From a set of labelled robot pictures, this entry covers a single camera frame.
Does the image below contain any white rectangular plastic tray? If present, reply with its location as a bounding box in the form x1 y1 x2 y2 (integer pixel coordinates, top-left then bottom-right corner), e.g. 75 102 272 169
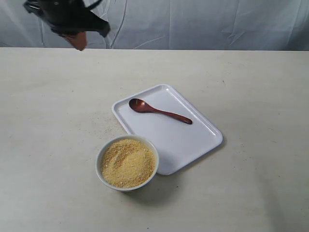
112 84 223 175

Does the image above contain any brown wooden spoon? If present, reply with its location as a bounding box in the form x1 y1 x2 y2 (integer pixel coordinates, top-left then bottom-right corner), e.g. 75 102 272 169
128 98 193 125

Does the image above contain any grey-white backdrop curtain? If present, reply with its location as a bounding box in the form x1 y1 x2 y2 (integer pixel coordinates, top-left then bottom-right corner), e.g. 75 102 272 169
0 0 309 51

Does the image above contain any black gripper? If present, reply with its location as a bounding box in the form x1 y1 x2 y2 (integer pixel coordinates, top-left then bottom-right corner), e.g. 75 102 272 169
23 0 111 51

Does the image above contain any white ceramic bowl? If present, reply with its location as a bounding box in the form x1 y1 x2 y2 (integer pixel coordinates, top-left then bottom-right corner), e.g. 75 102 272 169
96 135 159 192

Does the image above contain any brown granular powder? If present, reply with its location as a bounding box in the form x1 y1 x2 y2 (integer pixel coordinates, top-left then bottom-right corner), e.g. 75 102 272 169
99 139 156 189

